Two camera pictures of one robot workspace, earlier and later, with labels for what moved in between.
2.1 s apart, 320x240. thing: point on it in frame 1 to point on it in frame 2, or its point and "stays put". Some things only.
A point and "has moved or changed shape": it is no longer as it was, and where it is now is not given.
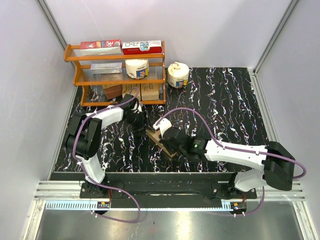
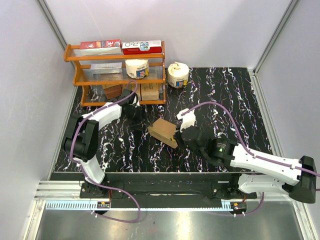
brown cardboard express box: (155, 135) has moved or changed shape
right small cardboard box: (149, 91) stays put
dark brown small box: (112, 91) stays put
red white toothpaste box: (135, 47) stays put
